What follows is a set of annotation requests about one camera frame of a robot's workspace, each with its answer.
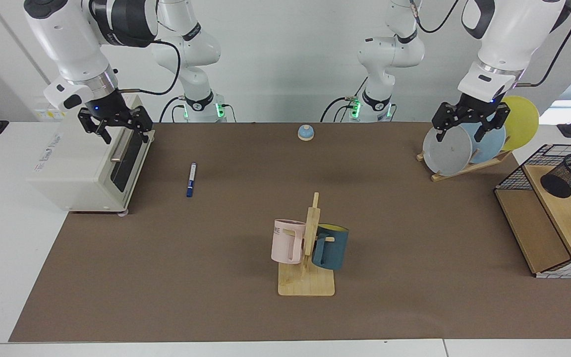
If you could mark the blue and white marker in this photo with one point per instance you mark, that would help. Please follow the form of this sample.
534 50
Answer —
191 181

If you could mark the light blue plate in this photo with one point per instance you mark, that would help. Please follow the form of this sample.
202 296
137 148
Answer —
491 145

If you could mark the grey plate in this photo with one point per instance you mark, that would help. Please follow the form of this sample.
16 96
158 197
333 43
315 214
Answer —
446 154

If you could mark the pale toaster oven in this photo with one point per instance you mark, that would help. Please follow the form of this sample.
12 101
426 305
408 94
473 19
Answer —
77 163

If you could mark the yellow plate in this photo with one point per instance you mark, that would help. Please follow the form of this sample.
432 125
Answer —
521 121

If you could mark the wooden plate rack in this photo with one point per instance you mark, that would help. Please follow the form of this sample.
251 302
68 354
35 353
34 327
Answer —
464 170

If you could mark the white box with yellow labels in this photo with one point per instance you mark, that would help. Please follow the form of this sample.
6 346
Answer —
50 113

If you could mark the brown table cloth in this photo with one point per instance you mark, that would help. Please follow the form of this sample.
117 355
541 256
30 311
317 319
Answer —
191 272

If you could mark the teal cup with yellow inside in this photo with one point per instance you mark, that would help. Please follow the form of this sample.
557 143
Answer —
335 250

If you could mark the pink cup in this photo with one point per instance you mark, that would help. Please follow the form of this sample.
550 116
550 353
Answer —
283 245

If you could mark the wooden cup stand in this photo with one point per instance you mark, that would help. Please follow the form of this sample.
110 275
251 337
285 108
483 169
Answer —
305 285

